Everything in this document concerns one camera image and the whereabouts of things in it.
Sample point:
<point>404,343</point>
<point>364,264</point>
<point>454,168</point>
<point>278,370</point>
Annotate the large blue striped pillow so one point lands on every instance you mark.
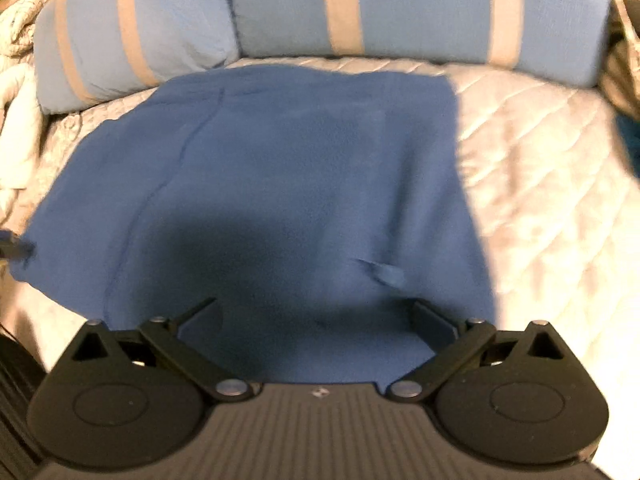
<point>425,5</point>

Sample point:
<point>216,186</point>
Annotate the tan woven bag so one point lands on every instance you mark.
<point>622,50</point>

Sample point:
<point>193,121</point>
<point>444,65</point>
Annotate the blue fleece jacket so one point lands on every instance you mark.
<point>300,170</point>

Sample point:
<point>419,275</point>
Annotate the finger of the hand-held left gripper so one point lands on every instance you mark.
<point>17,250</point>

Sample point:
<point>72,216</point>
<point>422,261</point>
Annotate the small blue striped pillow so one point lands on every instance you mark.
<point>185,15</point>

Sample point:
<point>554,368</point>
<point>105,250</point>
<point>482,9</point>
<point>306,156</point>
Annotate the white lace-trimmed quilt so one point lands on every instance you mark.
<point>20,125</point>

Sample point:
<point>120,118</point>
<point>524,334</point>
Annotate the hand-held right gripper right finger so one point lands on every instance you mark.
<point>435,322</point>

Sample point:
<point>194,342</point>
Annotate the quilted beige bedspread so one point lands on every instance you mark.
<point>550,185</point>

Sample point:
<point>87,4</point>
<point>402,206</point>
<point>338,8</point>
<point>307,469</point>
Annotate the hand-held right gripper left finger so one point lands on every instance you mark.
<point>200,325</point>

